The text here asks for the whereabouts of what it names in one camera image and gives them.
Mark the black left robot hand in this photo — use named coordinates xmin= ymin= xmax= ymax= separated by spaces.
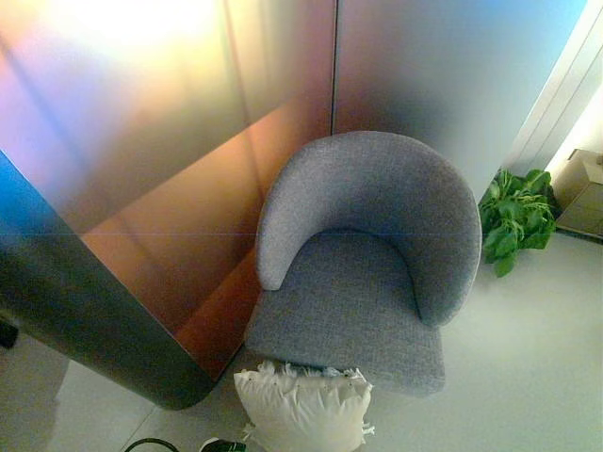
xmin=199 ymin=437 xmax=247 ymax=452

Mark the white fringed pillow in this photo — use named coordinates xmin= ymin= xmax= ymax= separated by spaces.
xmin=234 ymin=361 xmax=377 ymax=452

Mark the dark rounded partition panel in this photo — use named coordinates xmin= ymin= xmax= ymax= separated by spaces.
xmin=0 ymin=150 xmax=219 ymax=410

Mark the grey fabric tub armchair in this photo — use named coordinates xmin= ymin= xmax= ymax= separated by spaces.
xmin=243 ymin=130 xmax=482 ymax=396

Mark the green leafy potted plant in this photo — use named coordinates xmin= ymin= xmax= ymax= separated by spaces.
xmin=478 ymin=169 xmax=558 ymax=279

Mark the cardboard box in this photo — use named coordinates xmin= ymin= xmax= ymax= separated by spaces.
xmin=555 ymin=148 xmax=603 ymax=233

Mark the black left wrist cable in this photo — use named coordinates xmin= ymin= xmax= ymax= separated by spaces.
xmin=124 ymin=437 xmax=190 ymax=452

